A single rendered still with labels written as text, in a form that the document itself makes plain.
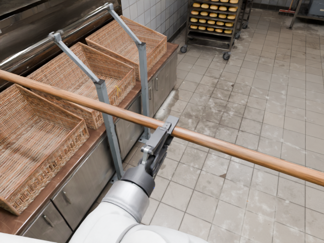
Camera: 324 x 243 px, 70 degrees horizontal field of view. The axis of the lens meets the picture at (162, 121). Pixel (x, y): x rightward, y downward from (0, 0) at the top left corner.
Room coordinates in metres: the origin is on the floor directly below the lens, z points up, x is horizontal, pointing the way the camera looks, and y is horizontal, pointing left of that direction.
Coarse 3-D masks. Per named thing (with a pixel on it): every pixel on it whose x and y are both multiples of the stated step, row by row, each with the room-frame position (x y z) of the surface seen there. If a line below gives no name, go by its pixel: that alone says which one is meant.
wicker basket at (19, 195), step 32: (0, 96) 1.04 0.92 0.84; (32, 96) 1.10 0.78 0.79; (0, 128) 0.93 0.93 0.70; (32, 128) 1.03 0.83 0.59; (64, 128) 1.03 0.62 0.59; (0, 160) 0.78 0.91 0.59; (32, 160) 0.78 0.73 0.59; (64, 160) 0.77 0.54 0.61; (0, 192) 0.58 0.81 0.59; (32, 192) 0.56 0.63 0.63
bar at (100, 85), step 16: (64, 32) 1.16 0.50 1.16; (128, 32) 1.49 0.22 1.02; (32, 48) 0.97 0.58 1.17; (64, 48) 1.09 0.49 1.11; (144, 48) 1.45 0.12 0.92; (0, 64) 0.83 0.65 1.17; (80, 64) 1.06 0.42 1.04; (144, 64) 1.44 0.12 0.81; (96, 80) 1.03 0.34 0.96; (144, 80) 1.44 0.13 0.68; (144, 96) 1.45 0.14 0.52; (144, 112) 1.45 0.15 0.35; (112, 128) 1.02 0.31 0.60; (144, 128) 1.46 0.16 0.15; (112, 144) 1.01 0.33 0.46
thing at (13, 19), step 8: (40, 0) 1.59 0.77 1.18; (48, 0) 1.59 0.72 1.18; (56, 0) 1.64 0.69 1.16; (64, 0) 1.70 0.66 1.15; (24, 8) 1.45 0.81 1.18; (32, 8) 1.46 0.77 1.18; (40, 8) 1.51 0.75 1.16; (0, 16) 1.32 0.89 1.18; (8, 16) 1.32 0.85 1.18; (16, 16) 1.35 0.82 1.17; (24, 16) 1.39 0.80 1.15; (0, 24) 1.25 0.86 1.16; (8, 24) 1.29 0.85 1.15
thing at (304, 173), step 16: (16, 80) 0.66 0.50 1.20; (32, 80) 0.66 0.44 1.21; (64, 96) 0.58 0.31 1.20; (80, 96) 0.57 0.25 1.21; (112, 112) 0.50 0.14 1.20; (128, 112) 0.50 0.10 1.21; (176, 128) 0.43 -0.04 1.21; (208, 144) 0.38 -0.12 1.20; (224, 144) 0.38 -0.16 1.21; (256, 160) 0.33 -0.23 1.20; (272, 160) 0.33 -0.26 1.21; (304, 176) 0.29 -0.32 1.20; (320, 176) 0.28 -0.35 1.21
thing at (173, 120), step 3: (168, 117) 0.47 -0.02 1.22; (171, 117) 0.47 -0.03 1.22; (174, 117) 0.47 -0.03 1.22; (168, 120) 0.46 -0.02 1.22; (171, 120) 0.46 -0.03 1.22; (174, 120) 0.46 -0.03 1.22; (177, 120) 0.46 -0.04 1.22; (174, 123) 0.44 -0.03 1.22; (162, 126) 0.43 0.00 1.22; (171, 126) 0.43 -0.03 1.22; (174, 126) 0.43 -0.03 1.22; (171, 129) 0.42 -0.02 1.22; (171, 132) 0.41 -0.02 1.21
